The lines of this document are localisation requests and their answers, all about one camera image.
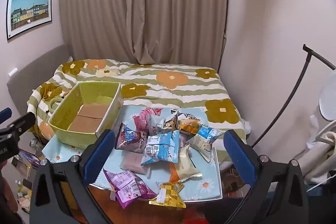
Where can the purple red snack packet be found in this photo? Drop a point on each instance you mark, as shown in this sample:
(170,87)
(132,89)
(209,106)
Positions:
(130,140)

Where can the green cardboard box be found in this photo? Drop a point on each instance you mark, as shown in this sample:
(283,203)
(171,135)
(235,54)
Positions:
(88,115)

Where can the orange bread packet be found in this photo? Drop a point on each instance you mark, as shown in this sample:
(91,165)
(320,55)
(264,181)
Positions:
(187,125)

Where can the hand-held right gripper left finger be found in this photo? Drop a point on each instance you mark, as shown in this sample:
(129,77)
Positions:
(101,154)

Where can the white wall switch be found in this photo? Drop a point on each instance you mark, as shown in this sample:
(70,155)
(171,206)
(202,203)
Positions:
(12,72)

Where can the yellow snack packet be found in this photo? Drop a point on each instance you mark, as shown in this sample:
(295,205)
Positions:
(168,194)

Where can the white grey snack packet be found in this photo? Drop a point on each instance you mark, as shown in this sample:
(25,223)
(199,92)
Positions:
(164,123)

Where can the floral striped blanket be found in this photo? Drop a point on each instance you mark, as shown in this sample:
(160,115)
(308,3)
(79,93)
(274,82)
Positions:
(168,82)

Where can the magenta snack packet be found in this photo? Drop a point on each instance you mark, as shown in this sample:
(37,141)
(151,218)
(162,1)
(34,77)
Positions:
(128,184)

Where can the mauve snack packet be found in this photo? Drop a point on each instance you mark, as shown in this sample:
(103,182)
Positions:
(134,162)

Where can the cream snack packet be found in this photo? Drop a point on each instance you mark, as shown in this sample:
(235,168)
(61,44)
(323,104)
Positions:
(186,165)

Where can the beige curtain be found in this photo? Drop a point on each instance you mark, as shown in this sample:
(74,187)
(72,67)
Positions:
(147,6)

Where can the small blue white snack packet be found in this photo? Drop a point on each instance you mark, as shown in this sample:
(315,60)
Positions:
(206,136)

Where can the light blue floral cloth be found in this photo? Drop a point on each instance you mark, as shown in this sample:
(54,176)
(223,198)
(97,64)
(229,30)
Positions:
(207,176)

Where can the black curved stand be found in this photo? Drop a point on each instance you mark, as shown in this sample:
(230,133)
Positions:
(292,94)

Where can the white round fan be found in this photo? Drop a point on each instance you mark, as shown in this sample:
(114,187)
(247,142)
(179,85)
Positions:
(328,100)

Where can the pink snack packet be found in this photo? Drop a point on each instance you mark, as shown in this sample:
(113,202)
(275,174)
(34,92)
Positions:
(143,120)

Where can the orange snack packet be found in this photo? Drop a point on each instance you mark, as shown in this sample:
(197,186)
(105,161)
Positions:
(173,174)

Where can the framed wall picture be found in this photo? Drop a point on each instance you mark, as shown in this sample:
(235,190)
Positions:
(29,12)

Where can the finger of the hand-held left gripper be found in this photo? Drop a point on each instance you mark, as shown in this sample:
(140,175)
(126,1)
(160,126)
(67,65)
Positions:
(22,122)
(4,114)

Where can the large blue white snack packet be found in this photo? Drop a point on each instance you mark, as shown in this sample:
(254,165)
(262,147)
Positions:
(161,148)

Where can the white clothing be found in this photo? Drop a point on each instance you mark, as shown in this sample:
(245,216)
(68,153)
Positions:
(321,150)

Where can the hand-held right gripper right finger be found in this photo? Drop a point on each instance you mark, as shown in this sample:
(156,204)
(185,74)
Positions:
(240,155)

